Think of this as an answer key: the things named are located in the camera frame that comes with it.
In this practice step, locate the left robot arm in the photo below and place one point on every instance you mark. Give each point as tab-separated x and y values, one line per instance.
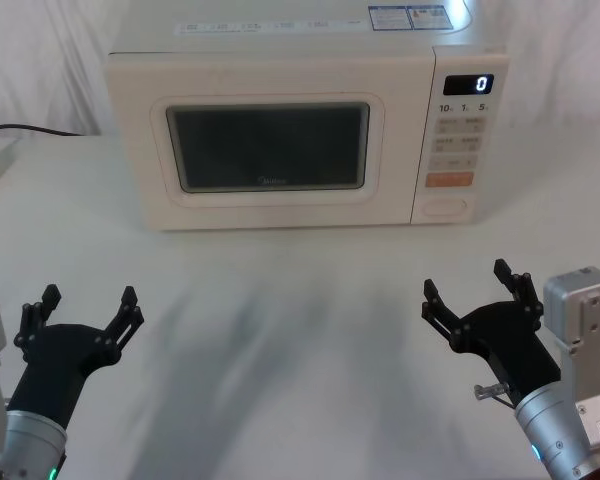
30	442

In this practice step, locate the cream microwave oven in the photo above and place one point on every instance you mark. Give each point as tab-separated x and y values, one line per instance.
280	67

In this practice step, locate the white table cloth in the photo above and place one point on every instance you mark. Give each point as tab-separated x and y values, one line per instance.
300	360

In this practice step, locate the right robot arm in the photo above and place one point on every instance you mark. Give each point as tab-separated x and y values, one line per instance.
547	425

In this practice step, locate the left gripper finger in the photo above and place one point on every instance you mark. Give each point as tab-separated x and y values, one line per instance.
30	325
126	320

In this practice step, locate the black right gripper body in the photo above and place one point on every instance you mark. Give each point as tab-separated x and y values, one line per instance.
510	345

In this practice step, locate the white curtain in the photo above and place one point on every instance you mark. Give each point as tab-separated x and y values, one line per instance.
35	60

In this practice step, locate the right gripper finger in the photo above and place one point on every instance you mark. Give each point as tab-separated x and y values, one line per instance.
522	292
440	312

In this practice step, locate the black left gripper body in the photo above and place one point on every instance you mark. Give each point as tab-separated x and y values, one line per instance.
60	355

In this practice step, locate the cream oven door with window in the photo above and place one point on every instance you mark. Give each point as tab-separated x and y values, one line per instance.
280	210

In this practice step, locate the oven control panel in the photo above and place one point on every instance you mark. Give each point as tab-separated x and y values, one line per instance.
455	135

